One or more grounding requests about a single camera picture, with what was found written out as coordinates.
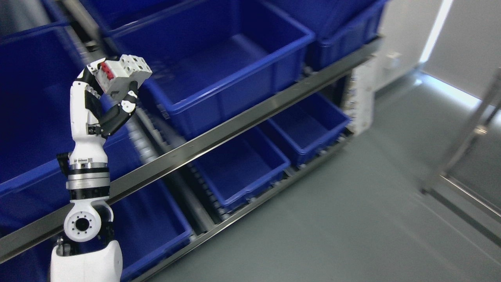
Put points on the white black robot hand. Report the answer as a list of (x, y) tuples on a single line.
[(89, 125)]

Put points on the grey red circuit breaker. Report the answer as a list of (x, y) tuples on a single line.
[(114, 76)]

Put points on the metal shelf rack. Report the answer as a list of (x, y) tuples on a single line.
[(30, 219)]

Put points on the blue bin top left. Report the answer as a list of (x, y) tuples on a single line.
[(37, 70)]

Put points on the blue bin lower left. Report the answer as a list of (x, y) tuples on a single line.
[(148, 224)]

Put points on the large blue bin top centre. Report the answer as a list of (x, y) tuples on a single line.
[(214, 59)]

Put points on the blue bin lower centre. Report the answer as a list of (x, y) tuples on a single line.
[(242, 168)]

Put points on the blue bin lower right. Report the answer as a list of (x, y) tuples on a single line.
[(306, 128)]

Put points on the blue bin top right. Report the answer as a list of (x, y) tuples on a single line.
[(340, 26)]

